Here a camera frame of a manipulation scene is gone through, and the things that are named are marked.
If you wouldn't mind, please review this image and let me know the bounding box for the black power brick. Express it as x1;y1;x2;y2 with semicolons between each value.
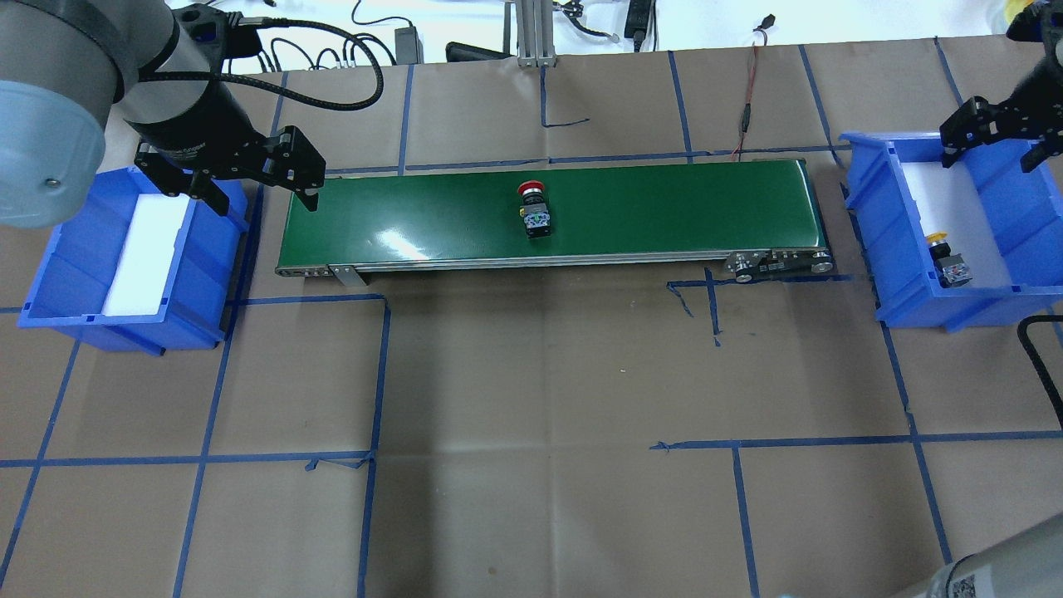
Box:
623;0;654;44

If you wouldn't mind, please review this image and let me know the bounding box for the red push button switch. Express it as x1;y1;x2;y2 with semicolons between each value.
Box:
517;180;553;238

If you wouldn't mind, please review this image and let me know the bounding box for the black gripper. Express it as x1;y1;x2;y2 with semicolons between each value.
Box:
940;51;1062;174

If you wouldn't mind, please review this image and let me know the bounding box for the blue plastic bin far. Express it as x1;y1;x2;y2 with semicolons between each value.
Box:
842;131;1062;332

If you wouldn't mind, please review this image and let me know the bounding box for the blue plastic bin near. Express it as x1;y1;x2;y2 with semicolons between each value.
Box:
17;167;249;355

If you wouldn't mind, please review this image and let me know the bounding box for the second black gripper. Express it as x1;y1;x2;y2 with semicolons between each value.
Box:
133;82;326;217

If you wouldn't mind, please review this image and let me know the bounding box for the blue plastic bin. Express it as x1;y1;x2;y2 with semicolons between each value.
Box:
842;131;1062;332
17;167;249;355

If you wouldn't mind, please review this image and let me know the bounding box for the second grey robot arm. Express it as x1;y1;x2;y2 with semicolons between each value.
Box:
1;1;326;228

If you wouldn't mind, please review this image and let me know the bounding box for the yellow push button switch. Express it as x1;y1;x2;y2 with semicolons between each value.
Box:
925;232;973;288

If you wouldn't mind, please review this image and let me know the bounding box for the green conveyor belt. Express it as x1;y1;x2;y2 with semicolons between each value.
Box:
276;159;836;284

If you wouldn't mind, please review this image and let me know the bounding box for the aluminium frame post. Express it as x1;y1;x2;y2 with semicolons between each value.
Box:
502;0;557;68

